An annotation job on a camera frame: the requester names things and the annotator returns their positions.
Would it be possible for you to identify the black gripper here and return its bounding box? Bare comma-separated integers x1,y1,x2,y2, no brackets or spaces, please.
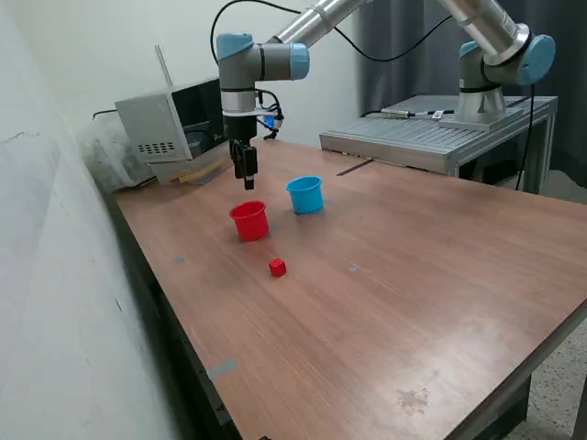
223,114,258,192

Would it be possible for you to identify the red cup bin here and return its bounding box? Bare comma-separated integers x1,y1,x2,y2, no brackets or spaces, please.
228,200,271,243

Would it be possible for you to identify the blue cup bin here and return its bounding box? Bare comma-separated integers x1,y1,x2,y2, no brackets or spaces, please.
285,175,325,215

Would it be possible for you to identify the wooden stick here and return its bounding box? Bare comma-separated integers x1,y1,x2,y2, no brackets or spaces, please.
177,166,217,185
167,158,227,183

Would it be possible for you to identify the silver microwave oven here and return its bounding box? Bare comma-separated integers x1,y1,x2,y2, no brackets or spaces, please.
114,75,255,162

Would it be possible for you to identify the dark strip on table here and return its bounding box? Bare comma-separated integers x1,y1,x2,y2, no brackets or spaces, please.
336,159,373,177

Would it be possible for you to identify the clear plastic bag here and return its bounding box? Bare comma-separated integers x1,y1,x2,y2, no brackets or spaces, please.
75,121,157,193

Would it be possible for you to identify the aluminium profile robot table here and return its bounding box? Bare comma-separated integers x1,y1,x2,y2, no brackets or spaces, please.
319,94,559,193

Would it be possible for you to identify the aluminium robot mounting plate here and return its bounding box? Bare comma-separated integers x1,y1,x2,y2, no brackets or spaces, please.
437,107,524,133

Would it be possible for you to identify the white camera bracket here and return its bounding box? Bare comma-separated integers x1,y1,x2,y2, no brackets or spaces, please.
222,107,276,119

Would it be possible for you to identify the wrist-mounted camera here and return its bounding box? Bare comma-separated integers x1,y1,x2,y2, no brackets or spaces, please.
259,108,286,132

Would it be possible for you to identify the black robot cable metal connector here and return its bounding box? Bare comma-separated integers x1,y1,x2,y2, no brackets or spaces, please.
360,107,458,120

